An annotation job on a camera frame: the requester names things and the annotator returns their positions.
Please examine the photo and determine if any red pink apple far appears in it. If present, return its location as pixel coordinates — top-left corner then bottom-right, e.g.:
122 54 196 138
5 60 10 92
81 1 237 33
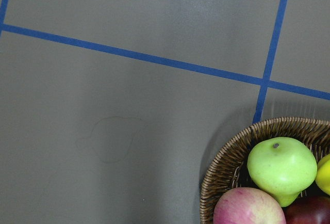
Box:
213 187 286 224

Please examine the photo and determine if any green apple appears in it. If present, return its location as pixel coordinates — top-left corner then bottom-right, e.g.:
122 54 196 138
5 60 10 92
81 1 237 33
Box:
247 137 317 207

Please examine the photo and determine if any yellow starfruit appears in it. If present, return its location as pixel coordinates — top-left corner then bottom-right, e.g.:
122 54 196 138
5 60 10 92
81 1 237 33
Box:
315 154 330 195

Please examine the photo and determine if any red yellow mango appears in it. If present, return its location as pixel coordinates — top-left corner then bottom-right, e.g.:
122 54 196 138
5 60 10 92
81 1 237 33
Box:
284 196 329 224

